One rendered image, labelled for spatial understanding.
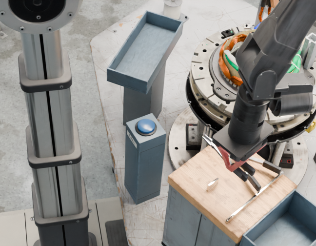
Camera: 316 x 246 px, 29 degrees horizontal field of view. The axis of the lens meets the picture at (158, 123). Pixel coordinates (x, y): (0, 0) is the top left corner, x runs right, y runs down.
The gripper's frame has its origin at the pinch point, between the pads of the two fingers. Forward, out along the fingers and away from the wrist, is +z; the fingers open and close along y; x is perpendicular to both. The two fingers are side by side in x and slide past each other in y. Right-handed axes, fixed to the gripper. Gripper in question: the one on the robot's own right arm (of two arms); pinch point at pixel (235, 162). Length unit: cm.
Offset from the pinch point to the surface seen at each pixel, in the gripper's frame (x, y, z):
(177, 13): 67, 58, 37
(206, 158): 9.5, 4.6, 12.1
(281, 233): -11.5, 6.9, 19.8
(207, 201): 1.7, -3.4, 12.0
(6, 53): 165, 49, 121
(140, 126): 26.8, 1.4, 14.5
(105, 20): 152, 103, 120
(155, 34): 49, 28, 17
